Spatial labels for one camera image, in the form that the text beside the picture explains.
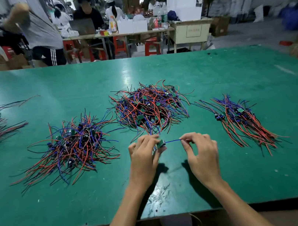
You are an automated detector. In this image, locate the brown cardboard box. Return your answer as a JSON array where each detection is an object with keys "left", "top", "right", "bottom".
[{"left": 210, "top": 16, "right": 233, "bottom": 38}]

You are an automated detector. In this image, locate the cream cabinet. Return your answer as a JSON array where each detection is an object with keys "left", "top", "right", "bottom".
[{"left": 168, "top": 17, "right": 218, "bottom": 54}]

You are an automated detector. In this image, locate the red plastic stool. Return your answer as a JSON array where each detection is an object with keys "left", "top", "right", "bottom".
[
  {"left": 64, "top": 39, "right": 85, "bottom": 64},
  {"left": 142, "top": 36, "right": 164, "bottom": 57},
  {"left": 112, "top": 35, "right": 129, "bottom": 56}
]

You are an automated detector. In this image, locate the row of white containers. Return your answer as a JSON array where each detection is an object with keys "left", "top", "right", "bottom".
[{"left": 116, "top": 14, "right": 150, "bottom": 36}]

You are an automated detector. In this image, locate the grey laptop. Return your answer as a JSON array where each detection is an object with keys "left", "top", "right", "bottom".
[{"left": 69, "top": 17, "right": 97, "bottom": 38}]

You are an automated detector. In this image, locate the person's left forearm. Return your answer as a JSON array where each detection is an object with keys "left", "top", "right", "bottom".
[{"left": 84, "top": 182, "right": 161, "bottom": 226}]

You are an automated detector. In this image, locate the long wooden work table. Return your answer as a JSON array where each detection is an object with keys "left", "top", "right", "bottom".
[{"left": 62, "top": 15, "right": 218, "bottom": 69}]

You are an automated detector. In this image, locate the person's right forearm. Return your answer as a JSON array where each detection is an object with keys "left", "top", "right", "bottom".
[{"left": 207, "top": 174, "right": 277, "bottom": 226}]

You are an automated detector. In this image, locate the person's right hand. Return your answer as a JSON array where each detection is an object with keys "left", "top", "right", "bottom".
[{"left": 179, "top": 129, "right": 226, "bottom": 194}]

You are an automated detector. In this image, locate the person's left hand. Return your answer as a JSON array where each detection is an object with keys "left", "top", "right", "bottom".
[{"left": 124, "top": 132, "right": 173, "bottom": 193}]

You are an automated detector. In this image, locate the dark blue bag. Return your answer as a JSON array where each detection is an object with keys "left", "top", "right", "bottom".
[{"left": 166, "top": 9, "right": 181, "bottom": 24}]

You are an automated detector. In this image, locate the pile of wires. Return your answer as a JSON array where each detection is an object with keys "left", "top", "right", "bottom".
[{"left": 106, "top": 76, "right": 196, "bottom": 142}]

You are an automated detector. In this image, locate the small red floor object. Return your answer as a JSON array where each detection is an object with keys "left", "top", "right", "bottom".
[{"left": 278, "top": 39, "right": 294, "bottom": 48}]

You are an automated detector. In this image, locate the stack of white boxes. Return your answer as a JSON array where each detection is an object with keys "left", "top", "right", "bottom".
[{"left": 166, "top": 0, "right": 205, "bottom": 25}]

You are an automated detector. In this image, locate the small bunch of set-aside wires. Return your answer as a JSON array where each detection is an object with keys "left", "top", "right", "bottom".
[{"left": 211, "top": 86, "right": 291, "bottom": 164}]

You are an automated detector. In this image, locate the heap of blue bags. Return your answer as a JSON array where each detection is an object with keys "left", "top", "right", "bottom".
[{"left": 278, "top": 3, "right": 298, "bottom": 33}]

